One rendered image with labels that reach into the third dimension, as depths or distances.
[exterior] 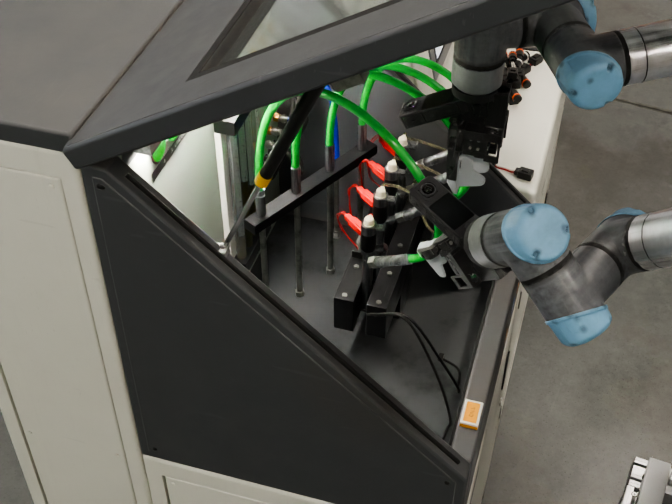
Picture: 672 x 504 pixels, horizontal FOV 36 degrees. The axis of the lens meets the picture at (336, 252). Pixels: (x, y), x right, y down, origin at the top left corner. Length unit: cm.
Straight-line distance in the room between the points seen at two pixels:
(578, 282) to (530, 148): 94
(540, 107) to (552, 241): 110
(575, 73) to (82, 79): 68
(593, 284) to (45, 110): 76
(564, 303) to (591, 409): 172
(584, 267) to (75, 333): 82
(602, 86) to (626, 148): 258
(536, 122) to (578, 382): 102
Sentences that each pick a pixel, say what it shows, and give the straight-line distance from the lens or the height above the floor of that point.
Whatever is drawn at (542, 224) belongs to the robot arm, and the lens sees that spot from 128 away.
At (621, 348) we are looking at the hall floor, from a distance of 321.
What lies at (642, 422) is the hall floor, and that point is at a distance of 304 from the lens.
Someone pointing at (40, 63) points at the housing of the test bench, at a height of 150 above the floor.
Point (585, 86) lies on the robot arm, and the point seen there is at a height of 156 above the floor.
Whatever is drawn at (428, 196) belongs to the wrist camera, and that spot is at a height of 138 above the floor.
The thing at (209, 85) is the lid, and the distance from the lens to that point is 127.
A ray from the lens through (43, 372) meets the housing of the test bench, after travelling 183.
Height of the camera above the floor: 231
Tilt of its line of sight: 43 degrees down
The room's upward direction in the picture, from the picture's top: straight up
